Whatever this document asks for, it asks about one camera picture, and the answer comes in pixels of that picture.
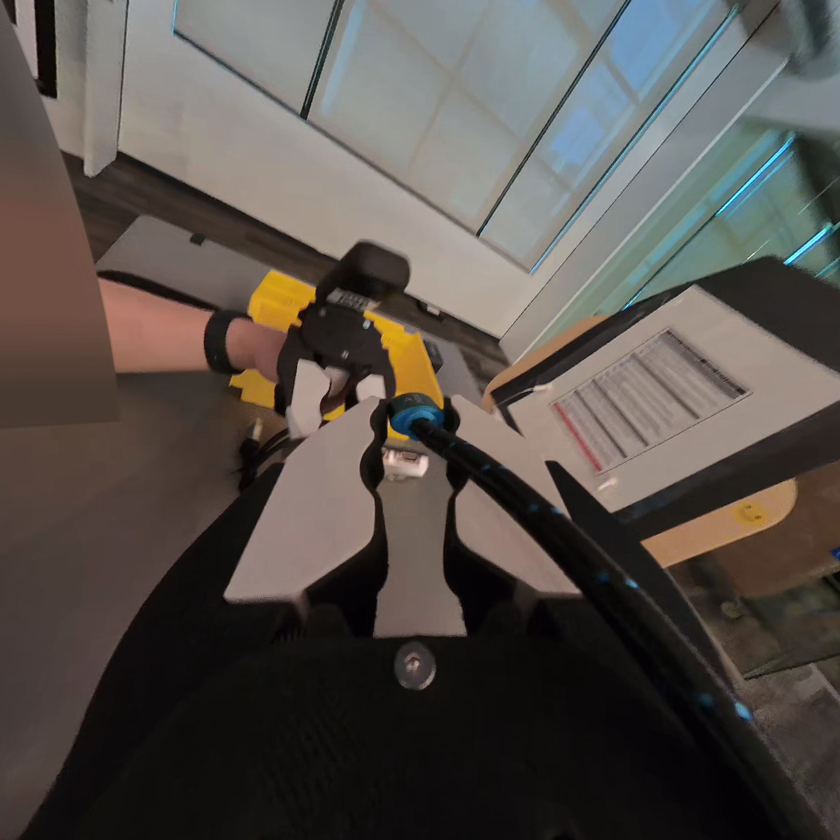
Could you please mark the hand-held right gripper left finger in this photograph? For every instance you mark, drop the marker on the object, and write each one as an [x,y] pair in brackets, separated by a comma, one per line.
[315,518]

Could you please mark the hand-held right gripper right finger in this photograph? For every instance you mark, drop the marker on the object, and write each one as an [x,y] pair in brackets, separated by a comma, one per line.
[531,568]

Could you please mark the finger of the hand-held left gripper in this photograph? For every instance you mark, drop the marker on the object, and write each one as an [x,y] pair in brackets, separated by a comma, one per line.
[369,390]
[307,400]

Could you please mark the yellow plastic bin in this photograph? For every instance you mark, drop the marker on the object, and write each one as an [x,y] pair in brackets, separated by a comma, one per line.
[410,364]

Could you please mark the person's left forearm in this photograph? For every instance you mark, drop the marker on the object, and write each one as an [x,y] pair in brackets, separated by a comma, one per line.
[151,328]

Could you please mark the black wristband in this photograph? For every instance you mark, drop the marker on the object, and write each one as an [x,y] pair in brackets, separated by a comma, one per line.
[216,341]

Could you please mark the protocol sheet on stand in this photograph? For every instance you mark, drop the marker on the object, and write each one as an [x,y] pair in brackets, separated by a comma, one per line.
[774,289]
[722,525]

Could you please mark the printed instruction sheet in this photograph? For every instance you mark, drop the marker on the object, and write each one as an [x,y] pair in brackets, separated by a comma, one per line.
[649,394]

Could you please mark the yellow smiley sticker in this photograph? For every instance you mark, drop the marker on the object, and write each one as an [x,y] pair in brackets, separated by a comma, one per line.
[753,512]

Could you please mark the large paned window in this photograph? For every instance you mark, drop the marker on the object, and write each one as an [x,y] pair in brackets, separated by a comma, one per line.
[459,98]

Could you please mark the glass wall panel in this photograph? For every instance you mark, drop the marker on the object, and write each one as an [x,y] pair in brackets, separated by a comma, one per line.
[754,216]

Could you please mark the metal ventilation duct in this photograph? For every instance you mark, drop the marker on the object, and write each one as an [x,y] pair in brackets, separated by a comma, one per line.
[814,33]

